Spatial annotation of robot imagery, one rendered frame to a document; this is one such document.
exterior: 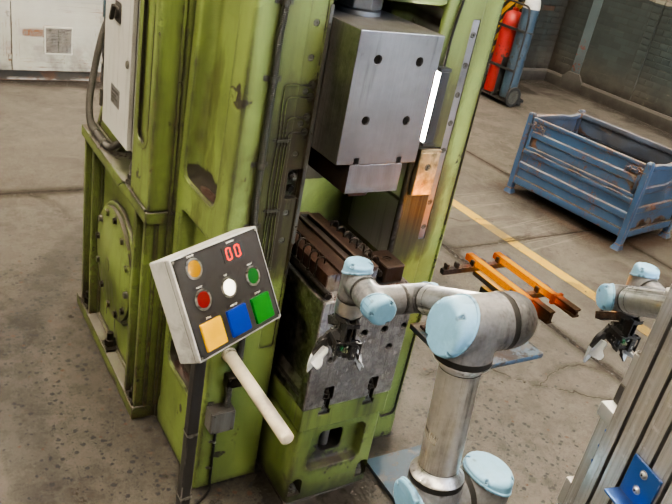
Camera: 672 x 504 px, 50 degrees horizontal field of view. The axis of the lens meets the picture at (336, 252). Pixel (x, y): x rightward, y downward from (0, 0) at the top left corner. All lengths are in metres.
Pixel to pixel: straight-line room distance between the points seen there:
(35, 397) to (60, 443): 0.30
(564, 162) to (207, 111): 4.13
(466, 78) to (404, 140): 0.38
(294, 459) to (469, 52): 1.56
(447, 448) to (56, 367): 2.29
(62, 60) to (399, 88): 5.50
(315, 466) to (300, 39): 1.57
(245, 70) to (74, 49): 5.37
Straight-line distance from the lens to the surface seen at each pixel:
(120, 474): 2.97
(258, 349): 2.58
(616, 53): 11.12
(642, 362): 1.45
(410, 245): 2.70
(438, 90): 2.43
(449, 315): 1.37
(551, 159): 6.23
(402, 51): 2.16
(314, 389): 2.54
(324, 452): 2.88
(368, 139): 2.19
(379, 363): 2.64
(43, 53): 7.35
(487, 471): 1.66
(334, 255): 2.46
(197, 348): 1.90
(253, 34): 2.07
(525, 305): 1.44
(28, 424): 3.20
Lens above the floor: 2.10
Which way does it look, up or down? 27 degrees down
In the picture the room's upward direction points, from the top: 11 degrees clockwise
